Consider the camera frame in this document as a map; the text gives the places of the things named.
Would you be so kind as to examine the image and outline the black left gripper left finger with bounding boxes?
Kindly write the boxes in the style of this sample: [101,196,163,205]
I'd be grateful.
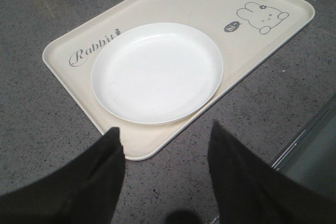
[1,127,125,223]

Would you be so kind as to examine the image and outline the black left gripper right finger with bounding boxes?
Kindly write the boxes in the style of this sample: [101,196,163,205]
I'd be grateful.
[207,121,335,223]

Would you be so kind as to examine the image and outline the white round plate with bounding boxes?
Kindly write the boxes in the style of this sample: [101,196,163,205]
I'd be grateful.
[91,23,224,125]

